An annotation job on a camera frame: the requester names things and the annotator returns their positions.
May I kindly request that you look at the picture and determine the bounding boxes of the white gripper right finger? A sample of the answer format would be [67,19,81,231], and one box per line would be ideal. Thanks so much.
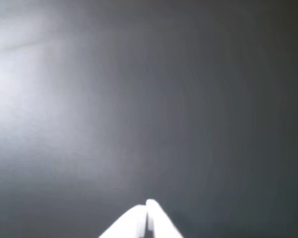
[146,198,185,238]

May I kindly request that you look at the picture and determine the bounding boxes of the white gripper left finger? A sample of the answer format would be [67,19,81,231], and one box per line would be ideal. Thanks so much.
[98,204,148,238]

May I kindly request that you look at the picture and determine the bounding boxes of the dark grey table mat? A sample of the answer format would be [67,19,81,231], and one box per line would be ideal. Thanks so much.
[0,0,298,238]

